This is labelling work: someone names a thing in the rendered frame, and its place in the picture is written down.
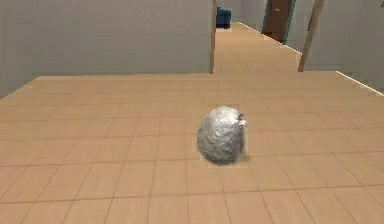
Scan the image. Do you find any silver foil ball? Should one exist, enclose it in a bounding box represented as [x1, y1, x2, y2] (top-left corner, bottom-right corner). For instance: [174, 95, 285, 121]
[196, 105, 248, 166]

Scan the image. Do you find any brown room door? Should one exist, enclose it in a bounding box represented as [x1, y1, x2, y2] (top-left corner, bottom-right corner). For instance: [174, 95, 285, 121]
[262, 0, 295, 43]

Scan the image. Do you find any blue armchair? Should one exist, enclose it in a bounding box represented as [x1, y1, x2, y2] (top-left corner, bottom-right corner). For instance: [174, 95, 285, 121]
[215, 6, 233, 30]

